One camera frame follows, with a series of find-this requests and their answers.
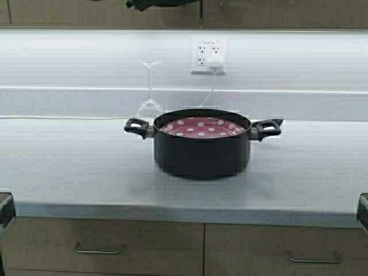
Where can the black cooking pot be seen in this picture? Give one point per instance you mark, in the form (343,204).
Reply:
(203,158)

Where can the cabinet door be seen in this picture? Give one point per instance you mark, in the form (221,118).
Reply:
(285,14)
(100,14)

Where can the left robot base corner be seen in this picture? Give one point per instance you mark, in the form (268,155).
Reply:
(8,211)

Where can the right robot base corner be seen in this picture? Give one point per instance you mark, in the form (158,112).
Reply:
(362,211)

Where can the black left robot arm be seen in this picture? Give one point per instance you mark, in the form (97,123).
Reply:
(142,5)

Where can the red polka dot plate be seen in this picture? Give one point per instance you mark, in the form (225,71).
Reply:
(202,128)

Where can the upside-down clear wine glass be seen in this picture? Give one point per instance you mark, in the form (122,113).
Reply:
(149,108)

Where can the white power adapter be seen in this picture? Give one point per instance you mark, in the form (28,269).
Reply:
(216,61)

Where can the right wooden drawer front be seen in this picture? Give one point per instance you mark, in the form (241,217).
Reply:
(276,250)

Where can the wooden drawer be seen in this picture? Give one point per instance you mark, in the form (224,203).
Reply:
(104,246)
(276,250)

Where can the left wooden drawer front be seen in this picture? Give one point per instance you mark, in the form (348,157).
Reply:
(104,246)

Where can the white wall outlet plate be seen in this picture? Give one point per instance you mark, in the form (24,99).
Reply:
(202,49)

